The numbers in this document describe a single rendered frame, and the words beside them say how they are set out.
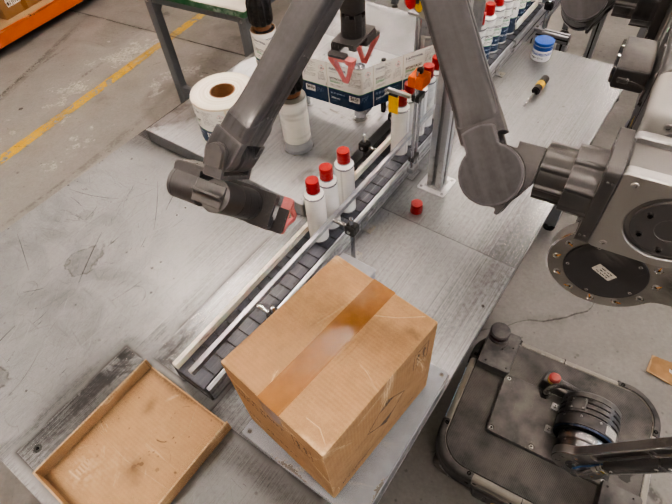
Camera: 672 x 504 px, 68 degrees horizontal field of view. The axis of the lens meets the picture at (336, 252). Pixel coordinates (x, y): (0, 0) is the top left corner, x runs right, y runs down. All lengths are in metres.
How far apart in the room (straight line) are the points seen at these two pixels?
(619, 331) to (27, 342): 2.11
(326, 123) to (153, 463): 1.10
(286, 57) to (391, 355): 0.50
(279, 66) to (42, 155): 2.89
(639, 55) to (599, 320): 1.66
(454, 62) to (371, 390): 0.50
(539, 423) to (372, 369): 1.03
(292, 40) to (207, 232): 0.82
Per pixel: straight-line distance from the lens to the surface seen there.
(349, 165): 1.26
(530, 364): 1.90
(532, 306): 2.33
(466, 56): 0.68
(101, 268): 1.51
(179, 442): 1.17
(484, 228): 1.43
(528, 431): 1.78
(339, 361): 0.85
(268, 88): 0.78
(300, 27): 0.77
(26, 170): 3.51
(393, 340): 0.87
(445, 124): 1.36
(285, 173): 1.51
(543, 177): 0.64
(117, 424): 1.24
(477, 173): 0.63
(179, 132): 1.76
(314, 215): 1.22
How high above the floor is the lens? 1.88
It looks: 51 degrees down
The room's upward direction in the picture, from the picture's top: 6 degrees counter-clockwise
